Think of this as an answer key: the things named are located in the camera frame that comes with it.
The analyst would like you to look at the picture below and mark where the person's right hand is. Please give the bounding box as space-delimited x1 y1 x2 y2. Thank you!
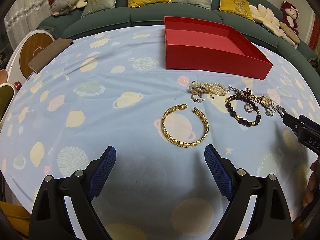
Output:
303 160 319 207

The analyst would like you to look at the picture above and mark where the red monkey plush toy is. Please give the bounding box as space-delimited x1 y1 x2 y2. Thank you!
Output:
280 1 299 35

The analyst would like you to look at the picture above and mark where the blue planet print tablecloth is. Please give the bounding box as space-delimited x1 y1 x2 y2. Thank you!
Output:
1 25 319 239

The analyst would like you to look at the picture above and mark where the gold wrist watch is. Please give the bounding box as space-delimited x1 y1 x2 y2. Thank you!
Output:
245 88 272 108

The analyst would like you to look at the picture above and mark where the red wall scroll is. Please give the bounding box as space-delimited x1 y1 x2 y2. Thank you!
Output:
308 16 320 51

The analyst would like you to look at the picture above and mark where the gold hoop earring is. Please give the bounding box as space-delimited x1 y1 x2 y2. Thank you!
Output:
190 92 204 103

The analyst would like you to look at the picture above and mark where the brown cardboard sheet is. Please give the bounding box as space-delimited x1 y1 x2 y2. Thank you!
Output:
28 38 73 74

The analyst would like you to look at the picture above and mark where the white sheer curtain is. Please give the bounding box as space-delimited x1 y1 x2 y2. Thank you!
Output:
4 0 50 49

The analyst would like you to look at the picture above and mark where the white flower shaped pillow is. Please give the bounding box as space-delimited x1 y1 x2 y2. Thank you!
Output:
249 4 282 37

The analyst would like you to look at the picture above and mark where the white pearl bracelet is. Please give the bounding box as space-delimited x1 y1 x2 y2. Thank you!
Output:
188 80 230 97

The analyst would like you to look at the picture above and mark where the gold chain bangle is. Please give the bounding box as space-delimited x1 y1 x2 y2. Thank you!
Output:
155 104 209 148

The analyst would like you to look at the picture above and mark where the white round wooden-faced device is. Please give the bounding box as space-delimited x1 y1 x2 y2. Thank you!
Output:
5 30 55 84

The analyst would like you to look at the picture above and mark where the beige round cushion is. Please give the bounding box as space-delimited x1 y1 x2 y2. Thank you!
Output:
280 22 300 45

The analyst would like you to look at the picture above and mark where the yellow embroidered cushion right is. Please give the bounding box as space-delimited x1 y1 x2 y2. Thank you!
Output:
219 0 254 22

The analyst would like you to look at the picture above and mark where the dark green sectional sofa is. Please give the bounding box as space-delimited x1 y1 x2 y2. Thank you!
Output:
36 0 317 63

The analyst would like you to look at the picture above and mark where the silver pendant necklace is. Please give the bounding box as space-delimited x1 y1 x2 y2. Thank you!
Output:
264 103 277 117

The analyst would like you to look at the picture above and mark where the red shallow tray box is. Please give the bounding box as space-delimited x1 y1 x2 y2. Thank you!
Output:
164 16 273 80

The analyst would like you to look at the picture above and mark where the grey green embroidered cushion left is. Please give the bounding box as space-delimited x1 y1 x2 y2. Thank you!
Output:
81 0 117 18

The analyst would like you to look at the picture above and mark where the small hand mirror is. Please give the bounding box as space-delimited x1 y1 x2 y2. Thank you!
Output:
0 69 22 128

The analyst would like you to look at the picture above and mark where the dark bead bracelet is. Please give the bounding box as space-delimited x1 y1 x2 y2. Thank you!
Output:
224 94 262 128

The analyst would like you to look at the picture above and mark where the grey pig plush toy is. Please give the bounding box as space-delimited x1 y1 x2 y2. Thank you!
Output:
50 0 79 17

